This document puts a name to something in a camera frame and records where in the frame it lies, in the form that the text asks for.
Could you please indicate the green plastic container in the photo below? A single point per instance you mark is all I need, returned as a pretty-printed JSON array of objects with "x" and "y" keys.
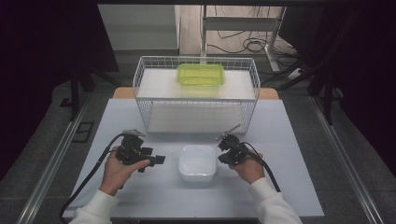
[{"x": 200, "y": 74}]

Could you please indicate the white plastic container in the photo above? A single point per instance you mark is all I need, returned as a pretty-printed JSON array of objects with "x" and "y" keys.
[{"x": 197, "y": 161}]

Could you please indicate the black floor bracket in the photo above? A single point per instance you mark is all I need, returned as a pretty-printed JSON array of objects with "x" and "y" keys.
[{"x": 84, "y": 123}]

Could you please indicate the person's left hand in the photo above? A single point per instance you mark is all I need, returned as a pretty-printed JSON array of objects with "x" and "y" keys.
[{"x": 116, "y": 172}]

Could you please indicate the person's right hand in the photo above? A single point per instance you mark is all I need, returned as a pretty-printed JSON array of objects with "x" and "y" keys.
[{"x": 250, "y": 169}]

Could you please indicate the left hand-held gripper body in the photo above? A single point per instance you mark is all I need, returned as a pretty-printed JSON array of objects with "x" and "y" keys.
[{"x": 130, "y": 151}]

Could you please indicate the white metal desk frame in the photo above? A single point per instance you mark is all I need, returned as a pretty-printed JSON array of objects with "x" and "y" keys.
[{"x": 239, "y": 24}]

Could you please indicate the black stand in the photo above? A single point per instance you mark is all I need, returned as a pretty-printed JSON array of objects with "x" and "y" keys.
[
  {"x": 327, "y": 102},
  {"x": 74, "y": 93}
]

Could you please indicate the dark curtain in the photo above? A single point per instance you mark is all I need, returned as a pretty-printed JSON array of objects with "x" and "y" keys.
[
  {"x": 367, "y": 77},
  {"x": 37, "y": 62}
]

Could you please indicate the white cabinet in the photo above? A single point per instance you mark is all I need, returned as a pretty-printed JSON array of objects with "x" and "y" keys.
[{"x": 140, "y": 28}]

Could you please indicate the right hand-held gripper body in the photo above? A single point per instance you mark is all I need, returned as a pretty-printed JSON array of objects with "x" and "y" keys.
[{"x": 236, "y": 151}]

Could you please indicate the metal floor rail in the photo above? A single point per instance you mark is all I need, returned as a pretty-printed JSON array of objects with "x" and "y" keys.
[
  {"x": 53, "y": 165},
  {"x": 345, "y": 161}
]

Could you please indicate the white power strip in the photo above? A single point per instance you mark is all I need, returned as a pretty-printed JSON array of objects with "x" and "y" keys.
[{"x": 294, "y": 74}]

